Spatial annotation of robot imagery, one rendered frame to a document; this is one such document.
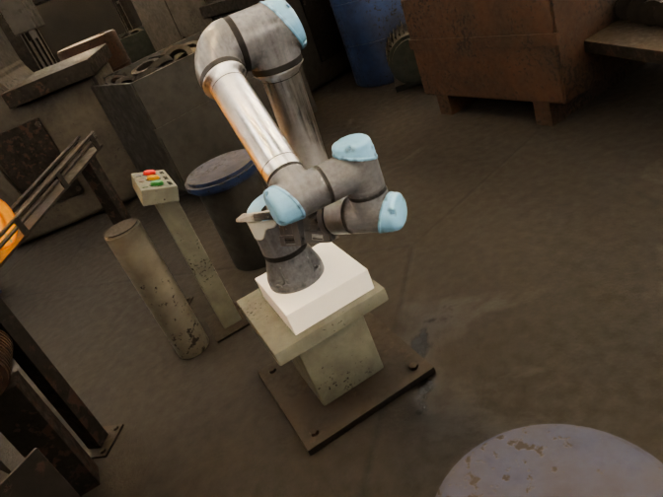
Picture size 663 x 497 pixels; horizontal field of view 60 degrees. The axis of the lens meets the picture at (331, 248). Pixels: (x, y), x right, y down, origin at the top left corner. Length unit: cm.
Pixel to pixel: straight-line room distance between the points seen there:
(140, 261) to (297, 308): 68
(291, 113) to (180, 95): 196
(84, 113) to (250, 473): 268
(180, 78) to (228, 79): 207
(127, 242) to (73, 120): 201
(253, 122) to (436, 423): 85
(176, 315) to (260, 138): 104
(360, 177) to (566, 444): 53
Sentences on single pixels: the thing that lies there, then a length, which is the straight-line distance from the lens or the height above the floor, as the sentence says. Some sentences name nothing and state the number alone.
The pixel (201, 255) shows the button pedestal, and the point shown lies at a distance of 198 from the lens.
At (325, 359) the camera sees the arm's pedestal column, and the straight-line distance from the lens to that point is 153.
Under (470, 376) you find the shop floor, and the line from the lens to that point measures 157.
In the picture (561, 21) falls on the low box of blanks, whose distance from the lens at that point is 262.
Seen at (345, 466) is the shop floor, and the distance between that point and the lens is 149.
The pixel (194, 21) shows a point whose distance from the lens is 504.
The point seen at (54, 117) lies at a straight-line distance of 382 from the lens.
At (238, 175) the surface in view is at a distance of 220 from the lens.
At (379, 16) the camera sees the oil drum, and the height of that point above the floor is 45.
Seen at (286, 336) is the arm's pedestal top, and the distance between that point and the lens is 142.
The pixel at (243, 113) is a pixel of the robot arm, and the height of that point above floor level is 86.
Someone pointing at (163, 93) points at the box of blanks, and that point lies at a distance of 319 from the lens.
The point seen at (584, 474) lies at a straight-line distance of 83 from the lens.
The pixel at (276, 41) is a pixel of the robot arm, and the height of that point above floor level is 93.
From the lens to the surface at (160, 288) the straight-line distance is 194.
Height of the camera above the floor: 111
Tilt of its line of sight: 29 degrees down
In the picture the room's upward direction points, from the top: 22 degrees counter-clockwise
